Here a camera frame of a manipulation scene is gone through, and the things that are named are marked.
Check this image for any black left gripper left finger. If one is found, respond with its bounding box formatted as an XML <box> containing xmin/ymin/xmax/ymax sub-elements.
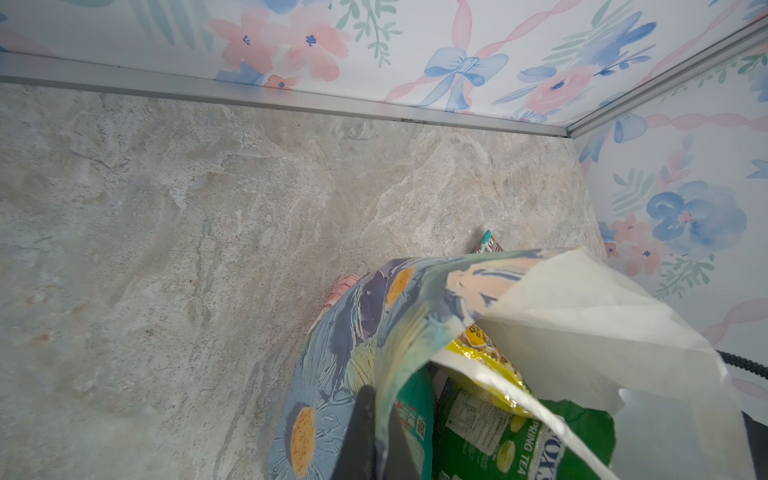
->
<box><xmin>331</xmin><ymin>385</ymin><xmax>376</xmax><ymax>480</ymax></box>

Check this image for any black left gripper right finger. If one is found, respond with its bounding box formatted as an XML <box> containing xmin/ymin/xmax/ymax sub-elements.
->
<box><xmin>383</xmin><ymin>407</ymin><xmax>420</xmax><ymax>480</ymax></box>

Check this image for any teal red Fox's candy bag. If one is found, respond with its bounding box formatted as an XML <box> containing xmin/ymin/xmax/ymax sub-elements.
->
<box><xmin>395</xmin><ymin>366</ymin><xmax>436</xmax><ymax>480</ymax></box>

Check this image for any green lime candy bag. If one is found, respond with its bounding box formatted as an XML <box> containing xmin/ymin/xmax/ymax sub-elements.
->
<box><xmin>432</xmin><ymin>381</ymin><xmax>598</xmax><ymax>479</ymax></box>

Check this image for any yellow lemon candy bag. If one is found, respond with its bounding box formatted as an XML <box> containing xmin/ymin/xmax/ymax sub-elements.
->
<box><xmin>432</xmin><ymin>325</ymin><xmax>533</xmax><ymax>418</ymax></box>

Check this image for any floral paper gift bag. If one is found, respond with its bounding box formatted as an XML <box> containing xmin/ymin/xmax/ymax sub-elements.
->
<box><xmin>267</xmin><ymin>249</ymin><xmax>757</xmax><ymax>479</ymax></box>

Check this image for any teal mint candy bag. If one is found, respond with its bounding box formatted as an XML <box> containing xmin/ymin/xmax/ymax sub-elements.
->
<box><xmin>475</xmin><ymin>230</ymin><xmax>504</xmax><ymax>253</ymax></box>

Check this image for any black corrugated cable hose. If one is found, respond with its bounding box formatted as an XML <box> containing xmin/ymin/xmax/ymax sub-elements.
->
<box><xmin>716</xmin><ymin>349</ymin><xmax>768</xmax><ymax>380</ymax></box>

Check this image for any aluminium back floor rail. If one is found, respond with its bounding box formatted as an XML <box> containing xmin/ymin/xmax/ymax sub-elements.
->
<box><xmin>1</xmin><ymin>52</ymin><xmax>568</xmax><ymax>138</ymax></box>

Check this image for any aluminium right corner post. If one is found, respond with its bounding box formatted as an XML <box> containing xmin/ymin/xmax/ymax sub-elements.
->
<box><xmin>566</xmin><ymin>16</ymin><xmax>767</xmax><ymax>139</ymax></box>

